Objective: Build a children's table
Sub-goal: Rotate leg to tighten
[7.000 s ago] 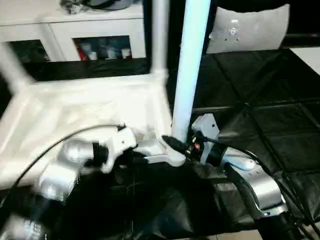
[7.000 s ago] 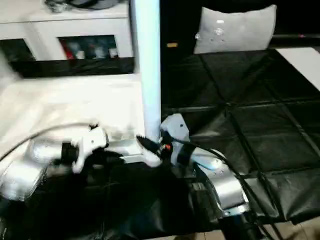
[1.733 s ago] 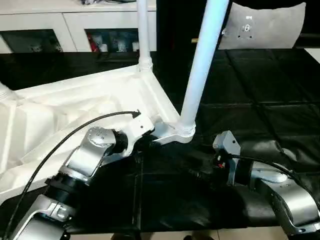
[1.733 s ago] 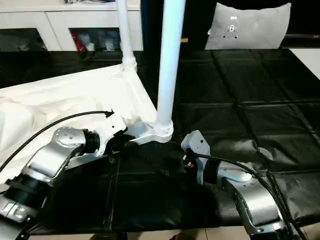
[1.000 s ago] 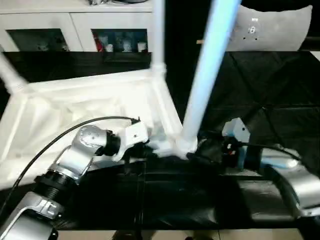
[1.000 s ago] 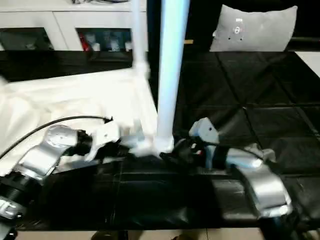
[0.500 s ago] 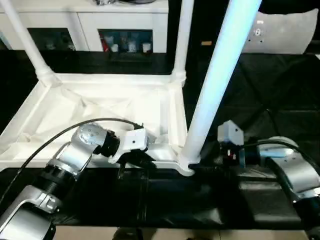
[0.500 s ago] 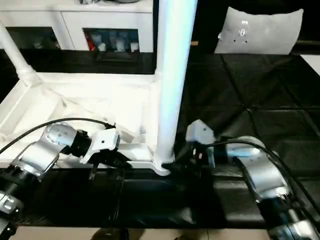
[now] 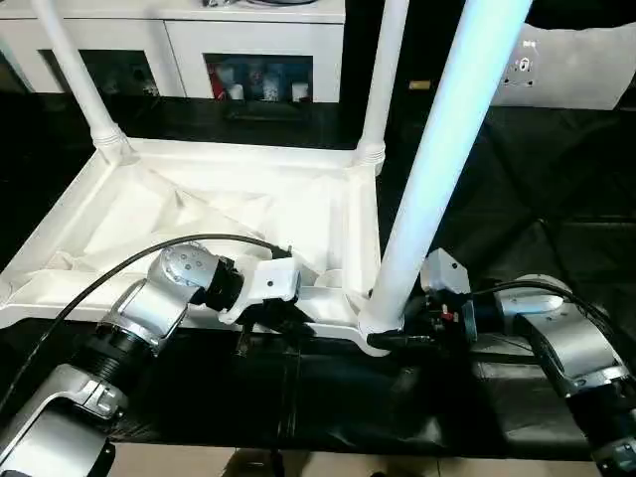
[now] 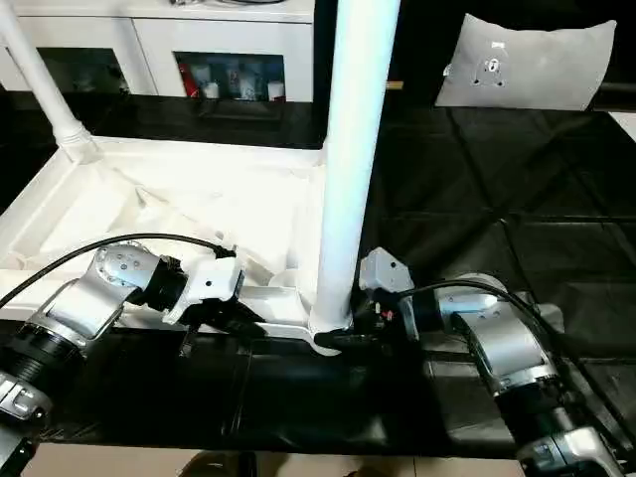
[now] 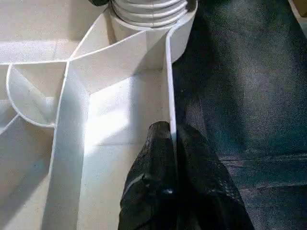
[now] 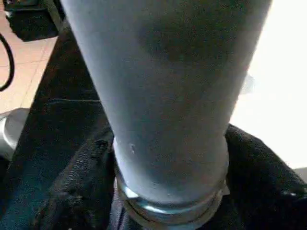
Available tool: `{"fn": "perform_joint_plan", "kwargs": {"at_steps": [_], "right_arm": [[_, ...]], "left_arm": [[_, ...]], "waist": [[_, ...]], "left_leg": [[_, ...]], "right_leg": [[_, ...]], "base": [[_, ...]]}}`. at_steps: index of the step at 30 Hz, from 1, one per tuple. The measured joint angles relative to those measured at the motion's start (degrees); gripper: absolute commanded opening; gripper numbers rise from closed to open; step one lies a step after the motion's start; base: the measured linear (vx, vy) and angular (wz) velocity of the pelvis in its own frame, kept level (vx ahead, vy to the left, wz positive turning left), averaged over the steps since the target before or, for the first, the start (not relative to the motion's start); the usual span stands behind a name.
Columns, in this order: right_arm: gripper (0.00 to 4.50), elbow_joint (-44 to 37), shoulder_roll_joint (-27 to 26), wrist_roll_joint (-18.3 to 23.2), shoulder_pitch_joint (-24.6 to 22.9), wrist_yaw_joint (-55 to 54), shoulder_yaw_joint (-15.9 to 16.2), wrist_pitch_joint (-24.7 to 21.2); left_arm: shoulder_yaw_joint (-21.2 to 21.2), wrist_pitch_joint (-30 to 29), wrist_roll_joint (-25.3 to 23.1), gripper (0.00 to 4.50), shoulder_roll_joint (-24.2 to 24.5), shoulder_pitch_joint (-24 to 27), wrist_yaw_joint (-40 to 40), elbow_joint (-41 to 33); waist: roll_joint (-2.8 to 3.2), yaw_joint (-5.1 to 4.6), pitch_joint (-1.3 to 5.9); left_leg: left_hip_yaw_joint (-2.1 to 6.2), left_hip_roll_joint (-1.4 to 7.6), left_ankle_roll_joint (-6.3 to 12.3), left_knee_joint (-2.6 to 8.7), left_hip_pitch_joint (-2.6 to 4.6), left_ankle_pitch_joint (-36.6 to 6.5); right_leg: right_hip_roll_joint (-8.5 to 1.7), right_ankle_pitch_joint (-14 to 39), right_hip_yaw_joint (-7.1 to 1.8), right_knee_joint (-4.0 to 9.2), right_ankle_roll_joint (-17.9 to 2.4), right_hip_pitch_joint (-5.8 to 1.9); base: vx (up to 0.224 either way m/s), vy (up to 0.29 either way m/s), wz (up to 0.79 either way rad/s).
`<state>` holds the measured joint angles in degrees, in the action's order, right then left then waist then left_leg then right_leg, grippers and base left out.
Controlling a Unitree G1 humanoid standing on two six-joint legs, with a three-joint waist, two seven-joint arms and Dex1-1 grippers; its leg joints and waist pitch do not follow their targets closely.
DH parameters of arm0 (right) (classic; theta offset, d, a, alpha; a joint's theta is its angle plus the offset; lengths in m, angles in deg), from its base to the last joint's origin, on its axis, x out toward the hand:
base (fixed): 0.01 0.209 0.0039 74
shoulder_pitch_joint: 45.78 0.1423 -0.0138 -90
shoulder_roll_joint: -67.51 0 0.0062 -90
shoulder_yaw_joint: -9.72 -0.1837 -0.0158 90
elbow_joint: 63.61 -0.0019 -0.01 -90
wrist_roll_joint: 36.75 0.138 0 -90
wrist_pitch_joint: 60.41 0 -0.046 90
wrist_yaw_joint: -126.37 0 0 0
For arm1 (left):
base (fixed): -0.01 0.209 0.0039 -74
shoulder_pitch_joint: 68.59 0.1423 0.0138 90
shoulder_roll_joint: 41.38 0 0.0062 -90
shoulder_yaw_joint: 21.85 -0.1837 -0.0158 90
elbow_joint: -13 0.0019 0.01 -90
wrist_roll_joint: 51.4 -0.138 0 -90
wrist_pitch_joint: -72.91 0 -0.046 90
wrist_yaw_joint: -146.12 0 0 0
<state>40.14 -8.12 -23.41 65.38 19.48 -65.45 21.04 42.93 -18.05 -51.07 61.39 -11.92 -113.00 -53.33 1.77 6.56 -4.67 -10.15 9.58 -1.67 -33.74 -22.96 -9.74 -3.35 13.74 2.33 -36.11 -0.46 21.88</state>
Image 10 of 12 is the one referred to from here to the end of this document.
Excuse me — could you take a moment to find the white plastic table top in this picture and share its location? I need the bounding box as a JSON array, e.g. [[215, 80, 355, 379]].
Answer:
[[0, 136, 357, 358]]

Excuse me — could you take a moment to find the white plastic table leg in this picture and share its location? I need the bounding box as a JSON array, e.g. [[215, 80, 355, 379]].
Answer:
[[0, 0, 103, 165], [307, 0, 401, 334]]

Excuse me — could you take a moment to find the dark left robot foot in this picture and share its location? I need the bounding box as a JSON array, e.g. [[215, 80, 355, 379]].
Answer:
[[184, 449, 249, 477]]

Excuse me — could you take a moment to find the black work mat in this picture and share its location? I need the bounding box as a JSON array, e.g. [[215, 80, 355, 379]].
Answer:
[[0, 91, 636, 458]]

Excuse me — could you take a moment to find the red box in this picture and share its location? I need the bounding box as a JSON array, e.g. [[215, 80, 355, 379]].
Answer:
[[180, 63, 199, 99]]

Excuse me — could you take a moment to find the white glass-door cabinet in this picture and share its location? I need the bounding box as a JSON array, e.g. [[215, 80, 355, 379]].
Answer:
[[0, 0, 315, 103]]

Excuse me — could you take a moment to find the grey printed cushion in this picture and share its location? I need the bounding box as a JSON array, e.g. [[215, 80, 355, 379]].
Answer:
[[434, 12, 618, 113]]

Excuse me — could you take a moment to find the white flat board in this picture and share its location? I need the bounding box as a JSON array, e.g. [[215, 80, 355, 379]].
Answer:
[[608, 111, 636, 143]]

